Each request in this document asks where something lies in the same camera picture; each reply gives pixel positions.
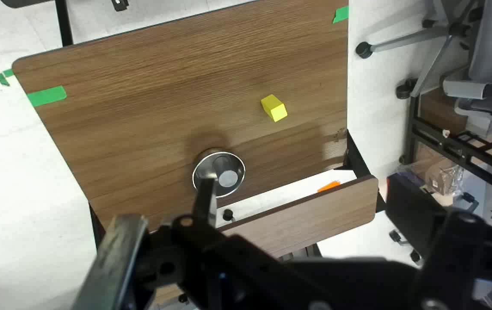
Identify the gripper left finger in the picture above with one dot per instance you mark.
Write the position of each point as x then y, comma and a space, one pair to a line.
111, 259

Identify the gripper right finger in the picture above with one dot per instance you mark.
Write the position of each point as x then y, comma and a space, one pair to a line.
475, 264

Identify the yellow wooden block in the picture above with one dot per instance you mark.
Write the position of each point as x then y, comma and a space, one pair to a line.
274, 107

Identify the black metal rack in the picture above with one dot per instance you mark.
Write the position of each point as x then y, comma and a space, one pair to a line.
458, 147

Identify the metal bowl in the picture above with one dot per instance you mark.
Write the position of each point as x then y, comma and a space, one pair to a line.
223, 163

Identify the small orange object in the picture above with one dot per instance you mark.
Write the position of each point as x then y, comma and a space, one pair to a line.
329, 187

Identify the wooden side bench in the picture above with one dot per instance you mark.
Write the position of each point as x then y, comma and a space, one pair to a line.
315, 218

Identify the green tape strip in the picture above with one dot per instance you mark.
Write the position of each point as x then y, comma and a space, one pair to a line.
4, 78
47, 95
341, 14

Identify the black stand pole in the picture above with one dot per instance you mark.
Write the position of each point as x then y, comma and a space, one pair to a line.
64, 23

